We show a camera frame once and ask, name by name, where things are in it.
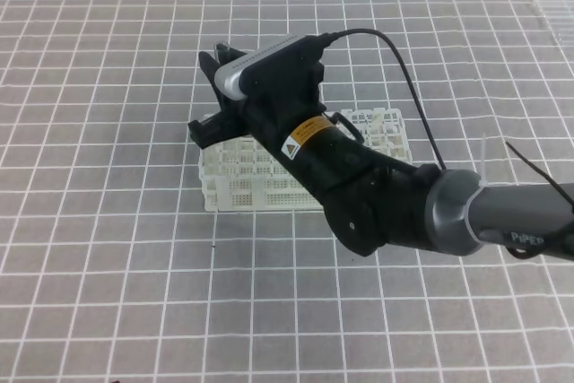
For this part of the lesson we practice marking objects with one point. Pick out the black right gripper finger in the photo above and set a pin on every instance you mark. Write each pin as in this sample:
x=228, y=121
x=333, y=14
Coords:
x=209, y=66
x=221, y=127

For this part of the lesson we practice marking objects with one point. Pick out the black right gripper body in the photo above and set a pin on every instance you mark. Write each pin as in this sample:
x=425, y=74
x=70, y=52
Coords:
x=291, y=123

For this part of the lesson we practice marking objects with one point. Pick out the clear glass test tube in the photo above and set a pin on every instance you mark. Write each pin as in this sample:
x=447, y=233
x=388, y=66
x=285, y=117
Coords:
x=222, y=52

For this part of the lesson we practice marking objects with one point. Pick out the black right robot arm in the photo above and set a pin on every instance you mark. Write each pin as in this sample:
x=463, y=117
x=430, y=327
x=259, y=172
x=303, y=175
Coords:
x=370, y=199

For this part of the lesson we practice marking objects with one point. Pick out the white plastic test tube rack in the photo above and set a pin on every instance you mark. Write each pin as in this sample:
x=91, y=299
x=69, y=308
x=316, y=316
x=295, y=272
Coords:
x=240, y=175

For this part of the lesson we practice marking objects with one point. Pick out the white zip tie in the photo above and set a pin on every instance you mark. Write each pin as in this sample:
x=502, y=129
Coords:
x=484, y=163

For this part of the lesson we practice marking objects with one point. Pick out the clear tubes at table edge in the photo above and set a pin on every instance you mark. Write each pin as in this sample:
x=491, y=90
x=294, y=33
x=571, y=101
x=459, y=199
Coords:
x=557, y=16

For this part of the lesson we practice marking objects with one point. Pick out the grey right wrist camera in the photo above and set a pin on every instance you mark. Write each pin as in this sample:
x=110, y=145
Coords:
x=282, y=63

